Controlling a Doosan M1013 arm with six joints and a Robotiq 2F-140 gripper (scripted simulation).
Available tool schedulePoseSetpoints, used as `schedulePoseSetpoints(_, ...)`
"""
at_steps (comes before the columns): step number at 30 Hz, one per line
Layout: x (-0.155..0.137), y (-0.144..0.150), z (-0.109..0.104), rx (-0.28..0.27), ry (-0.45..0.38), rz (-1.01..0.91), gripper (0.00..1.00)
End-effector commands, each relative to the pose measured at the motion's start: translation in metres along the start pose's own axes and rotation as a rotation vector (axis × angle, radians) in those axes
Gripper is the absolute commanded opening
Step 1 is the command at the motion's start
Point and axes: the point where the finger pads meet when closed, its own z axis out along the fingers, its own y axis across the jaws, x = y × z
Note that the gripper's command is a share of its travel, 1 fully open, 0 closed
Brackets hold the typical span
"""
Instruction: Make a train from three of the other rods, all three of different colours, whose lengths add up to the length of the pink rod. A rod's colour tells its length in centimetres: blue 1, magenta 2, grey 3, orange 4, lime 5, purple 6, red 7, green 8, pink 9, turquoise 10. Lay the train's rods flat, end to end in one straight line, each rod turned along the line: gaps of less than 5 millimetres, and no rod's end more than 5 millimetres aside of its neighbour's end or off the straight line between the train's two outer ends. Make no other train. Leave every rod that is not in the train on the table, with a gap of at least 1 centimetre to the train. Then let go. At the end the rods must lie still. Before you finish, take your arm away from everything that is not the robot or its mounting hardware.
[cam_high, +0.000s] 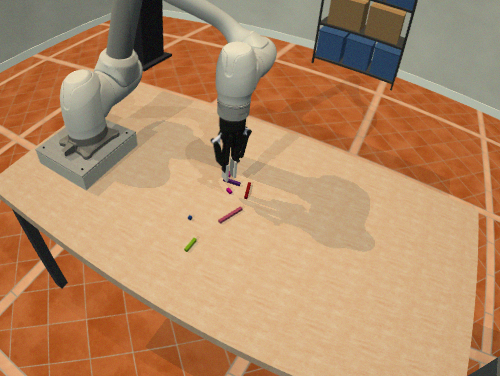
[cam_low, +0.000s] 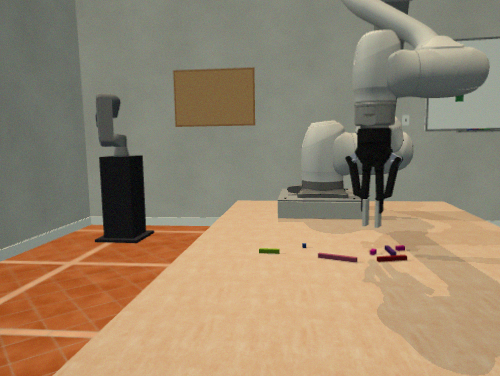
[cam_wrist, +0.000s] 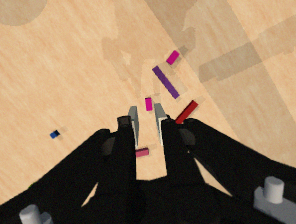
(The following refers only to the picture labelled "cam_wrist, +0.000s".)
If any pink rod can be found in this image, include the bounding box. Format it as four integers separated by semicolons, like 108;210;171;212
136;147;149;158

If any red rod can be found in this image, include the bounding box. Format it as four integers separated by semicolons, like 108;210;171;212
175;100;198;124

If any small blue cube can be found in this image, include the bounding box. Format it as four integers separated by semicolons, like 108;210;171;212
49;130;60;139

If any purple rod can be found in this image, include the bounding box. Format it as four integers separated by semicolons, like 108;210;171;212
153;66;180;99

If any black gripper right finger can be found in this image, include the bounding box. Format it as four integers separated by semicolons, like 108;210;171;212
154;103;296;224

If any magenta rod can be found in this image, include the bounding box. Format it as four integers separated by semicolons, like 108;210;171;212
166;50;180;65
145;97;152;111

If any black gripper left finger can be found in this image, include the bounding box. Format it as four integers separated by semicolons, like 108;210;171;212
0;106;139;224

